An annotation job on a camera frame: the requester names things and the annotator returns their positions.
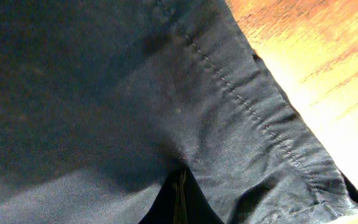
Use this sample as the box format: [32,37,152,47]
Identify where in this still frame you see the dark blue shorts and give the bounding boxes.
[0,1,358,223]

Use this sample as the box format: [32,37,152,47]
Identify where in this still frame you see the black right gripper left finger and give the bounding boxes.
[139,170,180,224]

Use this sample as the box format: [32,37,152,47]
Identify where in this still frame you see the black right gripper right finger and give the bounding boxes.
[181,169,223,224]

